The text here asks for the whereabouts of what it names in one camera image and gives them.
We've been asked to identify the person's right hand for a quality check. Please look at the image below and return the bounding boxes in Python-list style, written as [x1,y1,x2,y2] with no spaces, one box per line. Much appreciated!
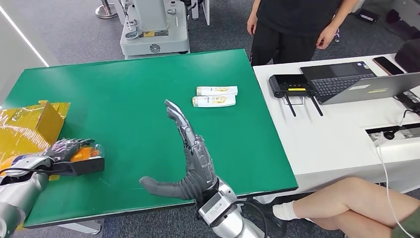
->
[247,14,259,36]

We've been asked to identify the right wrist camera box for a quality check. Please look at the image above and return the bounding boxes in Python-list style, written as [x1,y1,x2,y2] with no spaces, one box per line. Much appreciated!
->
[198,191,238,228]

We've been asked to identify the white cabinet panel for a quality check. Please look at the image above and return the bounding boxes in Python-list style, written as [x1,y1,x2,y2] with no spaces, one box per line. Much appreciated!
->
[191,0,211,26]

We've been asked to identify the black smartphone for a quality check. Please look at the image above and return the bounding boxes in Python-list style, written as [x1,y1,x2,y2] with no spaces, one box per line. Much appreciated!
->
[372,56,405,76]

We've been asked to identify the white shampoo bottle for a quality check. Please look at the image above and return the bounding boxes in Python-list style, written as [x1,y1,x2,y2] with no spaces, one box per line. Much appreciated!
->
[192,94,237,108]
[196,85,239,96]

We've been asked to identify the yellow taped cardboard box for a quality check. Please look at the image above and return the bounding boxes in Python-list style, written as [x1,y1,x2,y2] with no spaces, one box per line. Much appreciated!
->
[0,100,71,182]

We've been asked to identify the black power adapter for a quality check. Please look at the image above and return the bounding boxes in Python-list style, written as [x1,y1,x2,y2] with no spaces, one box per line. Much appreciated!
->
[393,91,420,111]

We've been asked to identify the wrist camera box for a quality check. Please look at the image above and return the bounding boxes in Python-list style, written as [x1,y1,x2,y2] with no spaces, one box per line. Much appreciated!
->
[49,156,105,178]
[198,191,238,228]

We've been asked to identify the person's left hand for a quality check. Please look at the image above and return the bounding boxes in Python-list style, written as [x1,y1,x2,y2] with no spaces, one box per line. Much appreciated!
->
[316,24,339,50]

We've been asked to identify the black box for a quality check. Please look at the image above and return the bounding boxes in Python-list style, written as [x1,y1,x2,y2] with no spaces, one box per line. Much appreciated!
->
[355,7,380,24]

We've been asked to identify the person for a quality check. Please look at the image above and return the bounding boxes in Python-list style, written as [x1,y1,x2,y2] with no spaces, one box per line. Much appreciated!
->
[247,0,360,67]
[243,177,420,238]

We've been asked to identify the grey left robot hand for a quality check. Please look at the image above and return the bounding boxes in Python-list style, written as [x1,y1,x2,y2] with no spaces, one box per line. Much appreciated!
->
[43,138,96,164]

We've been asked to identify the metal stanchion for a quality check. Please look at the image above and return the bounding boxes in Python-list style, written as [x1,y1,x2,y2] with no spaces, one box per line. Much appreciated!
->
[95,0,118,19]

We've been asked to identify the silver laptop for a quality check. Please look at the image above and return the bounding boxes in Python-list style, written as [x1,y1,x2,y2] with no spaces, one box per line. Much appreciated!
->
[322,72,420,106]

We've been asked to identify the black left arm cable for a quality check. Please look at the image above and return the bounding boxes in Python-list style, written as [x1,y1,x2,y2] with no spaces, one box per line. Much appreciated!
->
[0,167,71,176]

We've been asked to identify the white machine base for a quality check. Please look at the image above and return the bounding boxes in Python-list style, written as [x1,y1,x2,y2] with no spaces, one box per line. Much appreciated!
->
[119,0,191,59]

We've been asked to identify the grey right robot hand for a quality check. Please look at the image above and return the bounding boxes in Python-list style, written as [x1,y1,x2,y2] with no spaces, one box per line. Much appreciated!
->
[139,99,219,201]

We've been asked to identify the black laptop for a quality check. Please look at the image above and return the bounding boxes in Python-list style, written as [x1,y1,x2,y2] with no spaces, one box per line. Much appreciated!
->
[300,61,378,105]

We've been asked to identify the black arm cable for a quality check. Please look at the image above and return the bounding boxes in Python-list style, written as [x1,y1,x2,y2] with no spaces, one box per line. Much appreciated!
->
[0,167,71,176]
[233,199,269,238]

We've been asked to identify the white cable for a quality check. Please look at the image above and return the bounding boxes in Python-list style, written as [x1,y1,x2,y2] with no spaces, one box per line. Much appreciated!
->
[375,141,415,238]

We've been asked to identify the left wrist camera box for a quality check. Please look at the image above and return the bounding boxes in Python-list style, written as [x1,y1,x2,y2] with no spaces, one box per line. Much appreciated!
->
[49,156,105,178]

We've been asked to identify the black router with antennas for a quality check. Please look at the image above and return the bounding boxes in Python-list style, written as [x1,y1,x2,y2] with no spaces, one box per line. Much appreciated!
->
[268,74,324,117]

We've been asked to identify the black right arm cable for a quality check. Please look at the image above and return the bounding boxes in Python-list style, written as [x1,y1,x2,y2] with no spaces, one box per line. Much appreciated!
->
[233,199,269,238]

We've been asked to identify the black rounded object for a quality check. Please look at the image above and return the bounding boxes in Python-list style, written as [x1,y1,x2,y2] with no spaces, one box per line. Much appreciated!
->
[394,39,420,73]

